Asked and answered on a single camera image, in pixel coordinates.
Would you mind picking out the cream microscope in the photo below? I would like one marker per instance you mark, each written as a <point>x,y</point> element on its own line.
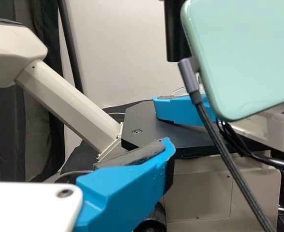
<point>64,101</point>

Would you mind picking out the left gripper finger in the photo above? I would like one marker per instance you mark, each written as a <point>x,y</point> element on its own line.
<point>127,188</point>

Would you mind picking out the right wrist camera phone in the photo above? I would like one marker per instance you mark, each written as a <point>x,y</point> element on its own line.
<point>243,55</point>

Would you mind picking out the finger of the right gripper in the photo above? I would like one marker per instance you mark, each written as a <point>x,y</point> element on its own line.
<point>178,110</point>

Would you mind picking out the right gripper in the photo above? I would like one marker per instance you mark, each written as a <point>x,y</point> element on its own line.
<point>283,130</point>

